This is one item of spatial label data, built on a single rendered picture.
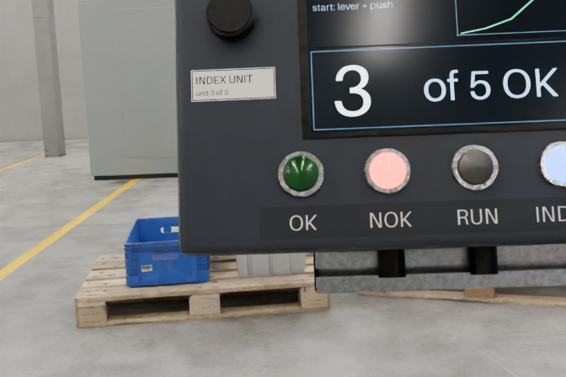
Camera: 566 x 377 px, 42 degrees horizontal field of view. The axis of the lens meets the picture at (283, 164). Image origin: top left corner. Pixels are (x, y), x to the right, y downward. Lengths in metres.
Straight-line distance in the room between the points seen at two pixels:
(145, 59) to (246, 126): 7.59
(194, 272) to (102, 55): 4.84
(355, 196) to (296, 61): 0.09
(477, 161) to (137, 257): 3.21
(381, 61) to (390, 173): 0.07
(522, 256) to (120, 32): 7.66
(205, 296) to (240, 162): 3.09
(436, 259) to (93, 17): 7.74
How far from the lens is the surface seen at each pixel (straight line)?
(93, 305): 3.57
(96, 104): 8.16
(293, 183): 0.42
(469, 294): 3.71
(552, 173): 0.44
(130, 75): 8.05
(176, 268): 3.59
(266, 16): 0.45
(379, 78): 0.44
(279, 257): 3.61
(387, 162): 0.42
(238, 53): 0.44
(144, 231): 4.15
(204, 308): 3.53
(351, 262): 0.49
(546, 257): 0.52
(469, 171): 0.43
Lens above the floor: 1.18
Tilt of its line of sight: 8 degrees down
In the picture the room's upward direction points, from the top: 2 degrees counter-clockwise
